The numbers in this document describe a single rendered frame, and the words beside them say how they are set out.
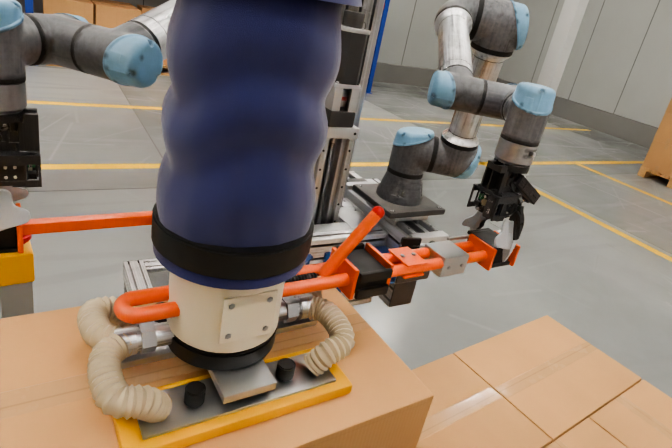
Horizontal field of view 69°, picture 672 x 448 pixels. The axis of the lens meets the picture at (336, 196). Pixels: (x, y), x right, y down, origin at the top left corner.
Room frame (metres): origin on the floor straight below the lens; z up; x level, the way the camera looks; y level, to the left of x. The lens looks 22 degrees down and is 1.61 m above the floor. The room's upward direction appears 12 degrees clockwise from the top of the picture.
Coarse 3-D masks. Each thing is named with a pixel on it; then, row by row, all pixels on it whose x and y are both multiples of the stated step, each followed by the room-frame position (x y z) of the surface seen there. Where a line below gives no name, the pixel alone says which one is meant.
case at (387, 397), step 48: (0, 336) 0.59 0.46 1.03; (48, 336) 0.60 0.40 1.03; (288, 336) 0.72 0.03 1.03; (0, 384) 0.50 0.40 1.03; (48, 384) 0.52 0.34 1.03; (144, 384) 0.55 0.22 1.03; (384, 384) 0.65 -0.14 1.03; (0, 432) 0.43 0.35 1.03; (48, 432) 0.44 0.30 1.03; (96, 432) 0.46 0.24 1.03; (240, 432) 0.50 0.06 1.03; (288, 432) 0.52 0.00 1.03; (336, 432) 0.54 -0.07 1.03; (384, 432) 0.59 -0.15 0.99
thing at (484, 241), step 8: (480, 232) 1.00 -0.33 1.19; (488, 232) 1.01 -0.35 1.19; (496, 232) 1.02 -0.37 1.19; (472, 240) 0.97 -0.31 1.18; (480, 240) 0.96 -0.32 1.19; (488, 240) 0.97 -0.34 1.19; (480, 248) 0.95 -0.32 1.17; (488, 248) 0.94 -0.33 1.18; (496, 248) 0.94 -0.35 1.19; (488, 256) 0.93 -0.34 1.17; (496, 256) 0.95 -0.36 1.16; (512, 256) 0.97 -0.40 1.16; (480, 264) 0.94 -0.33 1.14; (488, 264) 0.93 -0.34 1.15; (496, 264) 0.95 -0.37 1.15; (504, 264) 0.96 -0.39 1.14; (512, 264) 0.97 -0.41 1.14
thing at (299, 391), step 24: (264, 360) 0.63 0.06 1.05; (288, 360) 0.60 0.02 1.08; (168, 384) 0.54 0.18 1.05; (192, 384) 0.52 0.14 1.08; (288, 384) 0.58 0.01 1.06; (312, 384) 0.59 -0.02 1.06; (336, 384) 0.61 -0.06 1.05; (192, 408) 0.50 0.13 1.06; (216, 408) 0.51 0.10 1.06; (240, 408) 0.52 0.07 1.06; (264, 408) 0.53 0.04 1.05; (288, 408) 0.55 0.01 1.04; (120, 432) 0.45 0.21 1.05; (144, 432) 0.45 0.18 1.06; (168, 432) 0.46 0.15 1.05; (192, 432) 0.47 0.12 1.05; (216, 432) 0.49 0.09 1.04
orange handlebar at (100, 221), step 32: (32, 224) 0.70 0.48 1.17; (64, 224) 0.72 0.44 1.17; (96, 224) 0.75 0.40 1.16; (128, 224) 0.78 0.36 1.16; (416, 256) 0.85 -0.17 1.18; (480, 256) 0.92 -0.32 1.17; (160, 288) 0.59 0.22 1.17; (288, 288) 0.66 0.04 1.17; (320, 288) 0.70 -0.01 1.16; (128, 320) 0.53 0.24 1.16
